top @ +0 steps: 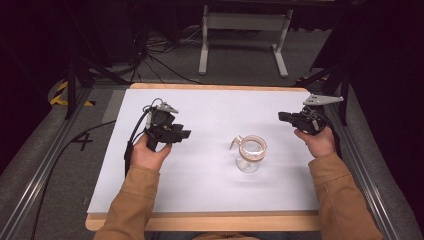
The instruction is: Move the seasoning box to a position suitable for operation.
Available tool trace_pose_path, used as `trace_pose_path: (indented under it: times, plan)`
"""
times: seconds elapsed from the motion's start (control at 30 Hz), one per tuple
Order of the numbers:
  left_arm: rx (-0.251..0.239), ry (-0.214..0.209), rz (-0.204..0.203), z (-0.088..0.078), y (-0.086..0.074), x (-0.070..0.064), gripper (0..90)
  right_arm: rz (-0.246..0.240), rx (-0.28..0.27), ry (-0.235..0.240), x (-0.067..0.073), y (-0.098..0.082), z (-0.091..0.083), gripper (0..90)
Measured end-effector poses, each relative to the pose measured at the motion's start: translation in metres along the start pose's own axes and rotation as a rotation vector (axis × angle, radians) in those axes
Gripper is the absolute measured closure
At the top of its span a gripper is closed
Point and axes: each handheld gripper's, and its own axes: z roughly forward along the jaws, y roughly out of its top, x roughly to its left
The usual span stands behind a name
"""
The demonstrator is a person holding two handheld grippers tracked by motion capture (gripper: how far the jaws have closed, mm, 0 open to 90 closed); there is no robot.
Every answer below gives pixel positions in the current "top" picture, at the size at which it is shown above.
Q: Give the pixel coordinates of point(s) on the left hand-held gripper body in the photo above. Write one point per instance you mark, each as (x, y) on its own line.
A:
(161, 122)

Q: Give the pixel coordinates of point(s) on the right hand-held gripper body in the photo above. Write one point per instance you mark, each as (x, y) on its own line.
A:
(310, 116)

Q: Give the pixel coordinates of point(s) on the clear glass jar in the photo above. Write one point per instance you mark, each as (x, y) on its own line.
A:
(251, 153)

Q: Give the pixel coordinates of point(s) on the person's right hand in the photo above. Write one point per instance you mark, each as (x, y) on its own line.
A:
(318, 143)

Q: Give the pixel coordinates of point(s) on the person's left hand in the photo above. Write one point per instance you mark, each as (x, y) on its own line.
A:
(148, 157)

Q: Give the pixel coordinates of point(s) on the white table mat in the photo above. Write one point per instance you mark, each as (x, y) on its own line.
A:
(203, 150)

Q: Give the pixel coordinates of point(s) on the white metal stand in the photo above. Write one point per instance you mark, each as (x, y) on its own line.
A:
(245, 36)

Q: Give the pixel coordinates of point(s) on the yellow black floor tape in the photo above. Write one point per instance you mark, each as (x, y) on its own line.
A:
(61, 95)

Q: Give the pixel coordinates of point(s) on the aluminium floor rail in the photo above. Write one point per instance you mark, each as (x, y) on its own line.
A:
(40, 173)
(363, 176)

